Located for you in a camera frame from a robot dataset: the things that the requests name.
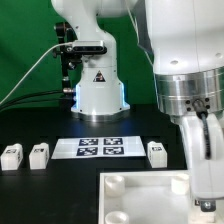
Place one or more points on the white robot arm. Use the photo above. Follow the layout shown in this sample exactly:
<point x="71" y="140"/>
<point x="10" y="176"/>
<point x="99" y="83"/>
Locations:
<point x="186" y="38"/>

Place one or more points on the white marker sheet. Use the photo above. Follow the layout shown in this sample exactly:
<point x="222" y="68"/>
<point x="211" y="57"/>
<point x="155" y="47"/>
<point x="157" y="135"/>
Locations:
<point x="74" y="148"/>

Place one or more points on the grey camera on stand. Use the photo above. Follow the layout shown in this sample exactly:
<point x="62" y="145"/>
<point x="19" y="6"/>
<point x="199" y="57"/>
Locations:
<point x="87" y="47"/>

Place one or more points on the black camera stand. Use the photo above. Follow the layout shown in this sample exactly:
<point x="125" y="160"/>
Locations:
<point x="69" y="61"/>

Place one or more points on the white square tabletop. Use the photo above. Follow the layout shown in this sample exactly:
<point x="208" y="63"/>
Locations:
<point x="153" y="197"/>

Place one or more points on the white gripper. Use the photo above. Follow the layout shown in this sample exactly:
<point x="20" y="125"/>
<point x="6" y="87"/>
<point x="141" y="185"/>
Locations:
<point x="206" y="175"/>

